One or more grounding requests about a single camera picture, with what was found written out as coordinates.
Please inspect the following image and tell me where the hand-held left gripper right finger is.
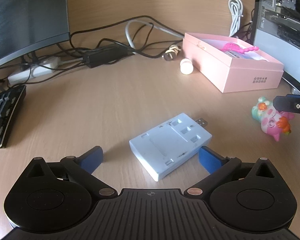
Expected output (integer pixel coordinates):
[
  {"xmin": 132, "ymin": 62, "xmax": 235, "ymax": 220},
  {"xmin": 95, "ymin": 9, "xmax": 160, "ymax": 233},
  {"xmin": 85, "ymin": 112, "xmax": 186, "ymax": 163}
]
[{"xmin": 184, "ymin": 146, "xmax": 280, "ymax": 196}]

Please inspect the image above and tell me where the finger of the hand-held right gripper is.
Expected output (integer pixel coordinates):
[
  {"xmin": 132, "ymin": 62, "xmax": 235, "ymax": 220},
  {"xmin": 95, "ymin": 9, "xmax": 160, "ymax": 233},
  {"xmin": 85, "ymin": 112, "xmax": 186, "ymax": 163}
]
[{"xmin": 273, "ymin": 94, "xmax": 300, "ymax": 117}]

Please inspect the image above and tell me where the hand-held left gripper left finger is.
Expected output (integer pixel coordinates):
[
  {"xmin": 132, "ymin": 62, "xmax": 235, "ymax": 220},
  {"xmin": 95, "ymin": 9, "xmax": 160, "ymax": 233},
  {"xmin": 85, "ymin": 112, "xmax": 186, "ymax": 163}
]
[{"xmin": 27, "ymin": 145, "xmax": 115, "ymax": 198}]

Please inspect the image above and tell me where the pink and green pig toy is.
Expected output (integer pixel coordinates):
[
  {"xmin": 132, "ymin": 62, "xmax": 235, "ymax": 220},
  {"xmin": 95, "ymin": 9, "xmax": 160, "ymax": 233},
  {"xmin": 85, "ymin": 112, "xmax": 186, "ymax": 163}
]
[{"xmin": 251, "ymin": 97, "xmax": 295, "ymax": 142}]

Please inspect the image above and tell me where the white adapter box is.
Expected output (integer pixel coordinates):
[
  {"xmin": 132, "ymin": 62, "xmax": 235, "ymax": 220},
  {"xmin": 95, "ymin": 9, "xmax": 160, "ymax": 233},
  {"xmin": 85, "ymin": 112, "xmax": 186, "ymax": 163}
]
[{"xmin": 129, "ymin": 113, "xmax": 212, "ymax": 182}]

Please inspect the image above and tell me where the blue and white tissue packet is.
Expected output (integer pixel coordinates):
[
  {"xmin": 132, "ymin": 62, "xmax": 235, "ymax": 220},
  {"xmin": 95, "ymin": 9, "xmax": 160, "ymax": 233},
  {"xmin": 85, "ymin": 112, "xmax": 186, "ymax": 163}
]
[{"xmin": 224, "ymin": 50, "xmax": 268, "ymax": 62}]

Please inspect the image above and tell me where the pink toy racket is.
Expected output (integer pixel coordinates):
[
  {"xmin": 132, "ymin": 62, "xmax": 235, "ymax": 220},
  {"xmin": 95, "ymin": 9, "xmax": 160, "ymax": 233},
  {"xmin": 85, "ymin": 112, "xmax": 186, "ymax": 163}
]
[{"xmin": 220, "ymin": 42, "xmax": 260, "ymax": 55}]

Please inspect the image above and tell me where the pink cardboard box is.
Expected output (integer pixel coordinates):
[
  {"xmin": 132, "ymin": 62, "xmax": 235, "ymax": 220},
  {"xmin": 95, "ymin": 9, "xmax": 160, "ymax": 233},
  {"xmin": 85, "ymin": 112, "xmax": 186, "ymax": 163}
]
[{"xmin": 182, "ymin": 32, "xmax": 285, "ymax": 93}]

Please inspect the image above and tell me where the wooden desktop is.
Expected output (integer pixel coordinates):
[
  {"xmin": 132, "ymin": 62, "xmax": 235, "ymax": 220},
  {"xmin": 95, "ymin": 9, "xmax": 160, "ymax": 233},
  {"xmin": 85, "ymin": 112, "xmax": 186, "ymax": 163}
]
[{"xmin": 0, "ymin": 30, "xmax": 300, "ymax": 238}]

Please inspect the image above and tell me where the computer case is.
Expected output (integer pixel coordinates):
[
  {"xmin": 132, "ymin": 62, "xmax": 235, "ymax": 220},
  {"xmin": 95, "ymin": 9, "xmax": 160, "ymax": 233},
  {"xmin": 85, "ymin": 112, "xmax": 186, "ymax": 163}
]
[{"xmin": 250, "ymin": 0, "xmax": 300, "ymax": 94}]

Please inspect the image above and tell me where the small white bottle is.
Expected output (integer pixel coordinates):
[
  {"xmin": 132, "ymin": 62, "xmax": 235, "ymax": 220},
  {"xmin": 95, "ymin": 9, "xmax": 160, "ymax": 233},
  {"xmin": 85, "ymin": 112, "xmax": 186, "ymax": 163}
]
[{"xmin": 179, "ymin": 58, "xmax": 193, "ymax": 75}]

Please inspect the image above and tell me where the black keyboard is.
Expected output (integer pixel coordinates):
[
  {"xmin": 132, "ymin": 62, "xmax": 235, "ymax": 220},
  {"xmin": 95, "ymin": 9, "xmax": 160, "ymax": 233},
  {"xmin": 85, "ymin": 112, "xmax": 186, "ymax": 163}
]
[{"xmin": 0, "ymin": 84, "xmax": 27, "ymax": 149}]

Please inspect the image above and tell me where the white power strip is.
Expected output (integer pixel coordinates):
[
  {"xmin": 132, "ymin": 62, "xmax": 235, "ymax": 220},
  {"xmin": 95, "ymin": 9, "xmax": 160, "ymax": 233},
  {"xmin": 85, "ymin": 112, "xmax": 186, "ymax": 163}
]
[{"xmin": 7, "ymin": 56, "xmax": 62, "ymax": 85}]

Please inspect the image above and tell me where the black power adapter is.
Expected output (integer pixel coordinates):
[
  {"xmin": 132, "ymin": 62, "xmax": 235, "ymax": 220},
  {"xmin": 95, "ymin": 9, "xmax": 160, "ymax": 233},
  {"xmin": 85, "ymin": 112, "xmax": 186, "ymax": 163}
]
[{"xmin": 82, "ymin": 44, "xmax": 135, "ymax": 68}]

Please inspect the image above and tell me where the black computer monitor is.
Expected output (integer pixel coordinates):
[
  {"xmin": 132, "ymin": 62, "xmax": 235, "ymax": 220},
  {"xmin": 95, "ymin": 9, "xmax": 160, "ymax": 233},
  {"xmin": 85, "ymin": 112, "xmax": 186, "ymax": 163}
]
[{"xmin": 0, "ymin": 0, "xmax": 71, "ymax": 72}]

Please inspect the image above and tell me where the white coiled cable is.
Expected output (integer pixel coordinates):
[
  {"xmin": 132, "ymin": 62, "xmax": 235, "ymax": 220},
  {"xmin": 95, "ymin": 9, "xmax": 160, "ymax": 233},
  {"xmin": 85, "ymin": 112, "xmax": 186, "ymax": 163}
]
[{"xmin": 227, "ymin": 0, "xmax": 244, "ymax": 38}]

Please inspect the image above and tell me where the grey cable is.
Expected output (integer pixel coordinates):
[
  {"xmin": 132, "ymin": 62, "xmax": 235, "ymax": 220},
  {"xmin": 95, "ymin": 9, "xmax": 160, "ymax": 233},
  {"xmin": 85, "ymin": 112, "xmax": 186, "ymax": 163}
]
[{"xmin": 125, "ymin": 20, "xmax": 185, "ymax": 49}]

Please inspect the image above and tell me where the black cable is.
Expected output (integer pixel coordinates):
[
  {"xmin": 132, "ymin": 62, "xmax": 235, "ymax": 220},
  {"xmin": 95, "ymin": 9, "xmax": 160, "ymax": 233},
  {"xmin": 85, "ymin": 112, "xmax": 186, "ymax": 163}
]
[{"xmin": 69, "ymin": 15, "xmax": 188, "ymax": 60}]

